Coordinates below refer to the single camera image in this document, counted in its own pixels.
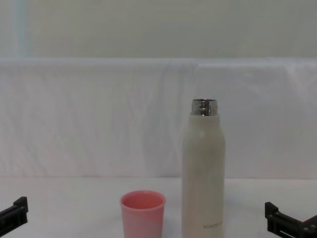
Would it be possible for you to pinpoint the white curtain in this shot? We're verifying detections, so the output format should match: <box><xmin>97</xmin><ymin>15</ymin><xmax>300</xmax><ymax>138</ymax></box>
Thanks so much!
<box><xmin>0</xmin><ymin>57</ymin><xmax>317</xmax><ymax>179</ymax></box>

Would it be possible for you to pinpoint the pink plastic cup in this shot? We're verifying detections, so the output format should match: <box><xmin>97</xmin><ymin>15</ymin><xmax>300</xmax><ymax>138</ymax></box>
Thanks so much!
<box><xmin>119</xmin><ymin>190</ymin><xmax>166</xmax><ymax>238</ymax></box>

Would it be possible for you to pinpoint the white table cloth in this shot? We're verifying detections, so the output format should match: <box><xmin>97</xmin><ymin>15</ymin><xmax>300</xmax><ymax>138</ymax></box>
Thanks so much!
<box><xmin>0</xmin><ymin>176</ymin><xmax>317</xmax><ymax>238</ymax></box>

